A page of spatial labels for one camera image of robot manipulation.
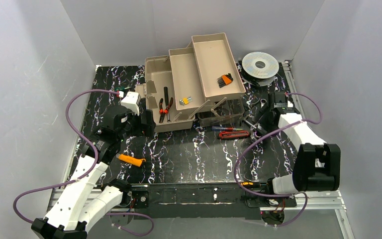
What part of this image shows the small black handled hammer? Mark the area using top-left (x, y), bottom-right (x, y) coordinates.
top-left (243, 120), bottom-right (265, 136)

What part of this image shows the red black utility knife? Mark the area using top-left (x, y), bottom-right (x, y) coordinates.
top-left (218, 130), bottom-right (250, 140)

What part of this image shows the black handled silver tool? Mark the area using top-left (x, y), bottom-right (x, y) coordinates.
top-left (164, 87), bottom-right (169, 115)

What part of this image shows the yellow small hex key set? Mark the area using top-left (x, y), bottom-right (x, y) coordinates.
top-left (179, 97), bottom-right (193, 106)

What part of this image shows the blue red screwdriver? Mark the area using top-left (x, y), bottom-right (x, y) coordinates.
top-left (211, 126), bottom-right (243, 131)

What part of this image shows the black orange hex key set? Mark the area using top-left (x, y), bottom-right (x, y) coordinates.
top-left (217, 73), bottom-right (234, 88)

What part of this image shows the translucent brown tool box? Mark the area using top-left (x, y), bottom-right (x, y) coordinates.
top-left (136, 33), bottom-right (246, 133)

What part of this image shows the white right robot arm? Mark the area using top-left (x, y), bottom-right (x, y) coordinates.
top-left (255, 92), bottom-right (341, 195)

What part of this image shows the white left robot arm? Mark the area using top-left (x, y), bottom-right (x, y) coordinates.
top-left (31, 106), bottom-right (155, 239)

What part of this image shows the black marbled mat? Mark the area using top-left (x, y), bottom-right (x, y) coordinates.
top-left (81, 66), bottom-right (297, 184)

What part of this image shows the silver combination wrench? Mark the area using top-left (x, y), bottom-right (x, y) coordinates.
top-left (260, 99), bottom-right (267, 108)

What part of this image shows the grey filament spool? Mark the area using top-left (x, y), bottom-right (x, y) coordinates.
top-left (240, 52), bottom-right (280, 87)

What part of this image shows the orange black screwdriver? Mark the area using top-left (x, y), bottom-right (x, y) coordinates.
top-left (240, 181), bottom-right (262, 189)

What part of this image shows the orange handled hammer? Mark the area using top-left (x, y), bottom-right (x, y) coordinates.
top-left (117, 154), bottom-right (146, 167)

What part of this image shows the green handled screwdriver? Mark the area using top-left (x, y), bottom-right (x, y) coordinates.
top-left (114, 87), bottom-right (131, 92)

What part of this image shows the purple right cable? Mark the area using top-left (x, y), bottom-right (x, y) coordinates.
top-left (234, 92), bottom-right (323, 228)

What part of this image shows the purple cable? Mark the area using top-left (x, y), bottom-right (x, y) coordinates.
top-left (13, 89), bottom-right (155, 237)
top-left (234, 92), bottom-right (323, 228)

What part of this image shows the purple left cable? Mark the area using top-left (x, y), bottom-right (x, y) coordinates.
top-left (13, 89), bottom-right (155, 237)

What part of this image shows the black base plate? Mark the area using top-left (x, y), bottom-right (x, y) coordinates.
top-left (130, 183), bottom-right (296, 220)

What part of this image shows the aluminium frame rail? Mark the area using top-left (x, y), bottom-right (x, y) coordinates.
top-left (41, 186), bottom-right (355, 239)

